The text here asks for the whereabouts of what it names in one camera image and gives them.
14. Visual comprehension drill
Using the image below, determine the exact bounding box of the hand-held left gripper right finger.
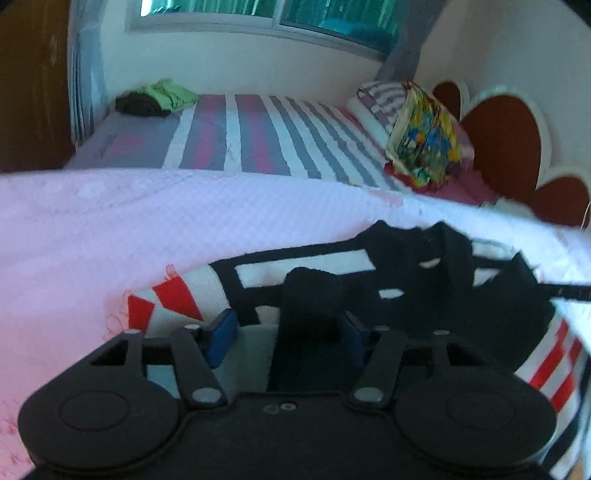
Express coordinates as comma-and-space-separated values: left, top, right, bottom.
344, 311, 462, 411

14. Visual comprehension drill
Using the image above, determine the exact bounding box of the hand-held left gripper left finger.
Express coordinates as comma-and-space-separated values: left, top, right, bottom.
88, 308, 239, 411

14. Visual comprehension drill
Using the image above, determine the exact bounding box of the colourful patterned pillow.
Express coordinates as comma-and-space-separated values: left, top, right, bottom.
385, 82, 463, 190

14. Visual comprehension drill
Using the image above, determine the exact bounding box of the striped pillow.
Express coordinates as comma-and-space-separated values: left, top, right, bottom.
346, 80, 476, 163

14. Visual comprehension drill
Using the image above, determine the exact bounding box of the sliding glass window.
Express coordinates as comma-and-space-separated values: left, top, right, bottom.
126, 0, 403, 62

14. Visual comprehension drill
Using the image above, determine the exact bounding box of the floral pink bed sheet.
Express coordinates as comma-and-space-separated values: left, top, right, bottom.
0, 167, 591, 480

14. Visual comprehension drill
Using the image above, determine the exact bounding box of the dark cloth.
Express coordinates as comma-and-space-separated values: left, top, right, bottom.
115, 91, 172, 119

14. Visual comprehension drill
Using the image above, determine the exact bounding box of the teal object behind window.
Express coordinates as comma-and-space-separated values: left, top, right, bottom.
320, 17, 399, 51

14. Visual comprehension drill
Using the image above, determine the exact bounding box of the grey curtain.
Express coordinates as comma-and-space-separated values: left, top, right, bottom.
68, 0, 110, 149
378, 0, 440, 89

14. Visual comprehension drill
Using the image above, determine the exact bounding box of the red and white headboard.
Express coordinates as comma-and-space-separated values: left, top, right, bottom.
431, 80, 591, 230

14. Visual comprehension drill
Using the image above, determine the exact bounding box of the striped bed mattress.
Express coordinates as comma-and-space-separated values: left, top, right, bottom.
65, 92, 416, 191

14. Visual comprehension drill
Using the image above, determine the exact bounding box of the green cloth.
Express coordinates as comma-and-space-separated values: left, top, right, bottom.
140, 79, 199, 112

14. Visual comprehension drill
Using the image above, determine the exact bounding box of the brown wooden door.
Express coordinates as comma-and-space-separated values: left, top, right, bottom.
0, 0, 77, 174

